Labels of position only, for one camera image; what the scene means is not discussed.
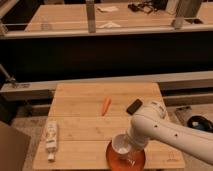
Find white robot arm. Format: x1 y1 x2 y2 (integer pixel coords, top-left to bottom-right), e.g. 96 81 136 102
126 101 213 165

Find orange carrot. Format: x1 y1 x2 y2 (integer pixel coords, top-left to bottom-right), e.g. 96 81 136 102
101 97 111 116

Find black rectangular block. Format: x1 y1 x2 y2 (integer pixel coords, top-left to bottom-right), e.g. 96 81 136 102
126 99 143 115

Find white tube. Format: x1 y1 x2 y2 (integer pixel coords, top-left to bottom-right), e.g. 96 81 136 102
45 121 58 162

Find brown cardboard box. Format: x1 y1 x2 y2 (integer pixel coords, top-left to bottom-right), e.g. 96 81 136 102
0 121 30 171

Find grey metal post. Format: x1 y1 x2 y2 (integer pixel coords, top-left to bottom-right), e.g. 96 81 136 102
172 0 203 29
86 0 96 33

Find black cables on table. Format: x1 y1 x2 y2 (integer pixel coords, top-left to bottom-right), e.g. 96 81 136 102
127 0 168 15

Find grey metal post right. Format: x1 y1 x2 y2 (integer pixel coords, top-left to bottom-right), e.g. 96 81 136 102
172 0 203 29

